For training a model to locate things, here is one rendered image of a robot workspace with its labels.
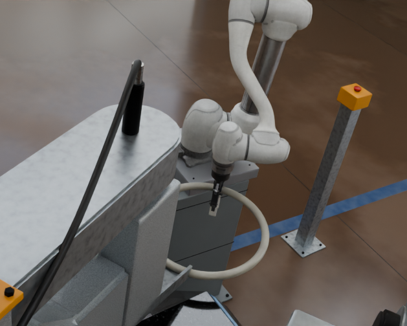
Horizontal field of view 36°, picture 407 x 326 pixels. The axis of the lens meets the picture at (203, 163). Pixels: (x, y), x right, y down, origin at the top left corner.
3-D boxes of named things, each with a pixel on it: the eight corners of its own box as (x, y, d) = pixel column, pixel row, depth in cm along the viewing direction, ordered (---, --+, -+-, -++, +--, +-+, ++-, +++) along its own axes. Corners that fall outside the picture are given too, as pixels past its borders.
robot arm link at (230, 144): (209, 163, 243) (244, 168, 243) (215, 131, 233) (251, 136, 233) (211, 147, 251) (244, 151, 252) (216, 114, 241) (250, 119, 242)
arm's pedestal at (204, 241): (107, 263, 348) (120, 145, 301) (184, 239, 373) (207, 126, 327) (151, 330, 316) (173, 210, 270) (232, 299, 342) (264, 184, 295)
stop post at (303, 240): (325, 248, 388) (384, 95, 324) (302, 258, 377) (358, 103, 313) (303, 227, 400) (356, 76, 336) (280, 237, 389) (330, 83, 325)
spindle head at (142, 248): (86, 390, 158) (98, 264, 132) (17, 347, 164) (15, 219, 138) (161, 299, 185) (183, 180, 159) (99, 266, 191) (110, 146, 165)
